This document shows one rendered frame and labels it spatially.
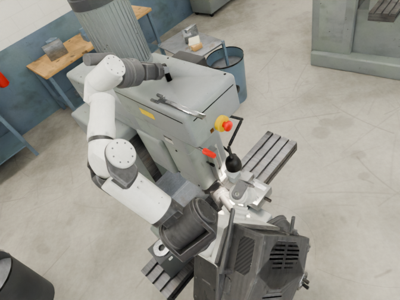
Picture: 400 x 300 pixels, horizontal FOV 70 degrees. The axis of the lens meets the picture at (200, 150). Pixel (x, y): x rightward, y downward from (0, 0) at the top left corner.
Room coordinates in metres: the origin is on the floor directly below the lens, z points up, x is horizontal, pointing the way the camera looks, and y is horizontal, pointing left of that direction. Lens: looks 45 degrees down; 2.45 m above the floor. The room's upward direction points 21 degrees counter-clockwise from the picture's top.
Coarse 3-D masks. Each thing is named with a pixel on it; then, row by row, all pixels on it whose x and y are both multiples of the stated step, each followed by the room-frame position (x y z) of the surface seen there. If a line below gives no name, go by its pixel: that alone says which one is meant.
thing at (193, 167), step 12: (216, 132) 0.93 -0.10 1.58; (168, 144) 0.95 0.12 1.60; (204, 144) 0.88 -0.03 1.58; (216, 144) 0.92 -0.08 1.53; (180, 156) 0.90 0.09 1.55; (192, 156) 0.85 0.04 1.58; (204, 156) 0.87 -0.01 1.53; (180, 168) 0.95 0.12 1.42; (192, 168) 0.86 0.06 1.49; (204, 168) 0.86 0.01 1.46; (192, 180) 0.90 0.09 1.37; (204, 180) 0.85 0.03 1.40
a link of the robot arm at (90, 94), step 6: (84, 90) 0.78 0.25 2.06; (90, 90) 0.77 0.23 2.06; (96, 90) 0.78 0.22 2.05; (84, 96) 0.76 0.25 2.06; (90, 96) 0.72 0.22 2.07; (96, 96) 0.71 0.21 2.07; (102, 96) 0.70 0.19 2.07; (108, 96) 0.71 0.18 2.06; (90, 102) 0.71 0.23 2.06; (114, 102) 0.71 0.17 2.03
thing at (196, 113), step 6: (162, 96) 0.86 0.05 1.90; (156, 102) 0.84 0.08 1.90; (162, 102) 0.83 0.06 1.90; (168, 102) 0.81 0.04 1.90; (174, 102) 0.80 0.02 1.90; (180, 108) 0.76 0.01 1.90; (186, 108) 0.74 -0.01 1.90; (192, 114) 0.71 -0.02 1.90; (198, 114) 0.69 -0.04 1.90; (204, 114) 0.68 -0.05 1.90
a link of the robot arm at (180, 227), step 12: (168, 216) 0.44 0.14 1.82; (180, 216) 0.45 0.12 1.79; (192, 216) 0.43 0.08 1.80; (168, 228) 0.44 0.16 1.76; (180, 228) 0.42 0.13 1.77; (192, 228) 0.41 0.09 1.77; (204, 228) 0.40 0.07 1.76; (168, 240) 0.42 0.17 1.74; (180, 240) 0.40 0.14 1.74; (192, 240) 0.40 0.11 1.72
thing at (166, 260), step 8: (160, 240) 0.78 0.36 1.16; (152, 248) 0.76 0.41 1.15; (160, 248) 0.75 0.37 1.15; (160, 256) 0.70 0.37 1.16; (168, 256) 0.69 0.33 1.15; (160, 264) 0.67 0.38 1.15; (168, 264) 0.68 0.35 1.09; (176, 264) 0.69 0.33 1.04; (184, 264) 0.70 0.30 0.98; (168, 272) 0.67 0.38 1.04; (176, 272) 0.68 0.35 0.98
